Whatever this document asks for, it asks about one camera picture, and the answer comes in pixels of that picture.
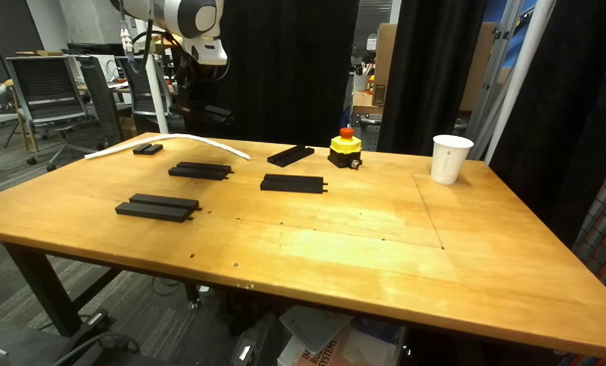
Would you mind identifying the black grooved track piece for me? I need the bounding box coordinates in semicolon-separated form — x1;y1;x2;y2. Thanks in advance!
166;160;235;182
267;142;316;169
259;172;329;196

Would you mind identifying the wide black curtain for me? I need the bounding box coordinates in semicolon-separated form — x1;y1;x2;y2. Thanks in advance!
218;0;360;149

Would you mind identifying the grey box under table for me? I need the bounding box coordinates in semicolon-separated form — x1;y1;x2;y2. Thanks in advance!
275;303;407;366

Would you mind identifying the wide black grooved block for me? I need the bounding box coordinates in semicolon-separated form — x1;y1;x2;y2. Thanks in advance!
114;191;204;224

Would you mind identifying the white paper cup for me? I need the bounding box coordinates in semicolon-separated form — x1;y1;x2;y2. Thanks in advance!
428;133;475;187

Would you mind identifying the brown cardboard box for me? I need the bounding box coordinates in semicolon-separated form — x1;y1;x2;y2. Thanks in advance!
369;21;400;93

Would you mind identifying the short black grooved piece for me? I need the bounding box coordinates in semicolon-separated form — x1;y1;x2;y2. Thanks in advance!
130;142;165;156

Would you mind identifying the narrow black curtain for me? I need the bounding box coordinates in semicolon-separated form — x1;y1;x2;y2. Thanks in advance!
375;0;487;156

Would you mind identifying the thin white upright pole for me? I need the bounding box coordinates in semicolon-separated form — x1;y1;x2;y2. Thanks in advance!
143;19;170;137

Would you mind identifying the dark office chair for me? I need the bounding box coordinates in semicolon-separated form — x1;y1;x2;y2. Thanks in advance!
78;55;126;149

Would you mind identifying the grey mesh office chair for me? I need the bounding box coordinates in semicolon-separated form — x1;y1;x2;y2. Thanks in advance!
3;52;91;169

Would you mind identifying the black table leg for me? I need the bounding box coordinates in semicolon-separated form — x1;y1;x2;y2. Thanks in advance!
2;243;126;340

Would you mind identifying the white cable strip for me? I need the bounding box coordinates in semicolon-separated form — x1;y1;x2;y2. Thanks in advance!
83;133;252;162

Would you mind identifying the white frame post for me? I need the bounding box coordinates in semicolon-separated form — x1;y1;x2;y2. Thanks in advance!
484;0;558;165

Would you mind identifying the black curtain beside colourful wall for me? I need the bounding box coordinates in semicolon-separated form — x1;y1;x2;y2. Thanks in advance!
487;0;606;247

